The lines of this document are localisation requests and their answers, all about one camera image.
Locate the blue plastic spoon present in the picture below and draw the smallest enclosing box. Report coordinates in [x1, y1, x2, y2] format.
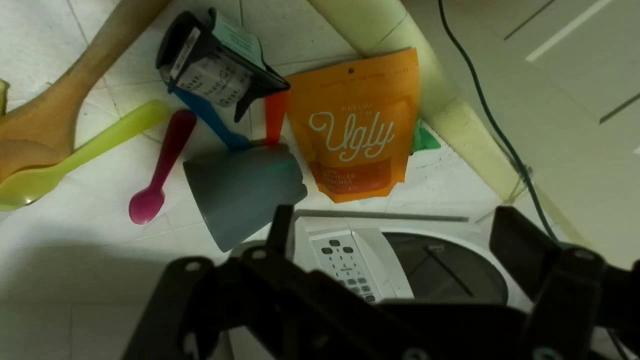
[175, 88, 250, 151]

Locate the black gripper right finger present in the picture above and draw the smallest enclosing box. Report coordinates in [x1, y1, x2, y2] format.
[490, 206, 606, 360]

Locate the orange snack pouch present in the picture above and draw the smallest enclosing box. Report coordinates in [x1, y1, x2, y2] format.
[286, 49, 420, 203]

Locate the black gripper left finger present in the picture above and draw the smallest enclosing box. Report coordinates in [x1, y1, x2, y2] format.
[123, 256, 228, 360]

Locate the magenta plastic spoon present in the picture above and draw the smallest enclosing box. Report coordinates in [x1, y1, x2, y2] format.
[129, 110, 196, 225]

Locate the orange plastic spoon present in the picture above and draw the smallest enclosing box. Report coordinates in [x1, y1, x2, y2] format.
[265, 92, 289, 146]

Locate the white microwave oven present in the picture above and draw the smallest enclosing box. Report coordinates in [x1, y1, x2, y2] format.
[284, 210, 532, 310]

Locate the yellow-green plastic spoon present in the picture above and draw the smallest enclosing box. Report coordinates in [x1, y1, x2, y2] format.
[0, 101, 173, 212]

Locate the black power cable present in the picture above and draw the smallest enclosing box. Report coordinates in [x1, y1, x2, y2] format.
[436, 0, 559, 241]

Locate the dark glass jar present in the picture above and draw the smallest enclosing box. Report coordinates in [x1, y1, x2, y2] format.
[156, 9, 290, 123]

